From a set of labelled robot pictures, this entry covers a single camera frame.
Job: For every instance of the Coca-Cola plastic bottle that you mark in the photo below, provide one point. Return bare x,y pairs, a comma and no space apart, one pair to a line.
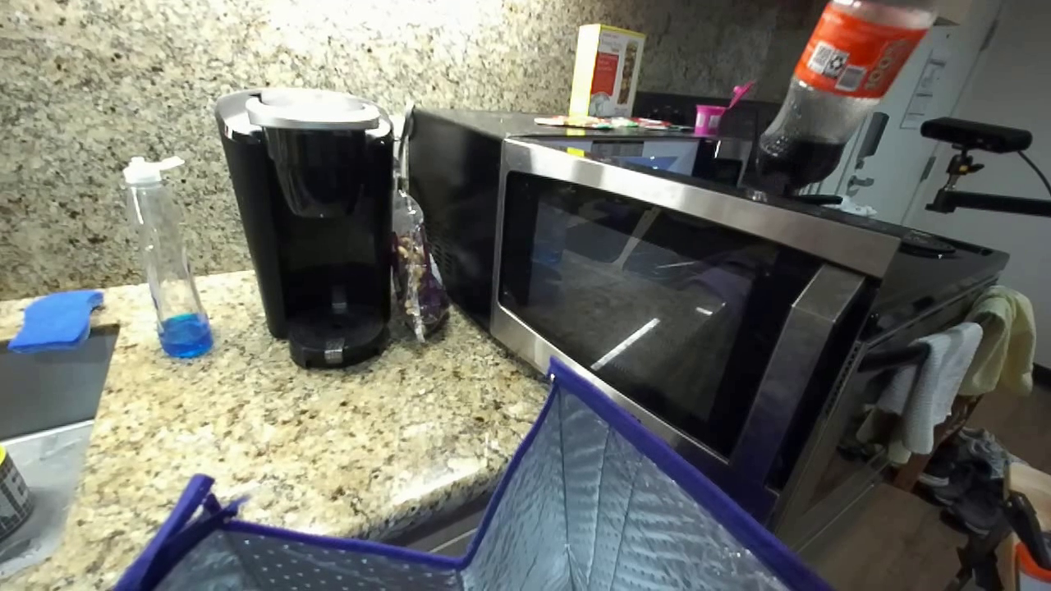
843,75

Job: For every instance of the clear snack bag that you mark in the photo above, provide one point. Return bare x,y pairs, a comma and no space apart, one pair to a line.
418,272

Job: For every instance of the blue insulated bag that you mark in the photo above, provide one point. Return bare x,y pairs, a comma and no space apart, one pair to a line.
591,514

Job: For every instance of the clear bottle with blue liquid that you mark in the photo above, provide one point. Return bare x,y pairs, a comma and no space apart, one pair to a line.
174,272

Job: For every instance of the stainless black microwave oven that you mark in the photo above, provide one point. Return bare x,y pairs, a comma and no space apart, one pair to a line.
677,316

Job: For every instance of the flat colourful leaflets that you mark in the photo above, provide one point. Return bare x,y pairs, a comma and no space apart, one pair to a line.
601,123

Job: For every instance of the black pod coffee maker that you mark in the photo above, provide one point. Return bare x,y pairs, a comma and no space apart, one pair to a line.
318,230

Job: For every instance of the white red box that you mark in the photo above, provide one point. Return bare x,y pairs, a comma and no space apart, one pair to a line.
605,71

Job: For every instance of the pink reusable coffee filter cup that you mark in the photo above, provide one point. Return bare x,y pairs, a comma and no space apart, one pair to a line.
710,120

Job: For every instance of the white hanging towel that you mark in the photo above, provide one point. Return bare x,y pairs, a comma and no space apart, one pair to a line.
937,383

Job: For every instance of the blue cloth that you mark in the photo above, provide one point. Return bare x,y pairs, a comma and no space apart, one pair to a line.
55,320

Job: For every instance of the pale yellow hanging towel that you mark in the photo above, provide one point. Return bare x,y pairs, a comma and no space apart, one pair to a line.
1005,340

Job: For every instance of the black flat board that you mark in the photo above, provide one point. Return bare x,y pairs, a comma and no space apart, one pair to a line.
51,383

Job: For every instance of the grey flat tray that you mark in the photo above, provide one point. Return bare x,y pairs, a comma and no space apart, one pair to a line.
55,479

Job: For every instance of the dark printed can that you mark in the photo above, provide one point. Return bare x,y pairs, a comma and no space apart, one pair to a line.
11,503

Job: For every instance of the black camera on mount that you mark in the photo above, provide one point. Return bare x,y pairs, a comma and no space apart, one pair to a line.
974,134

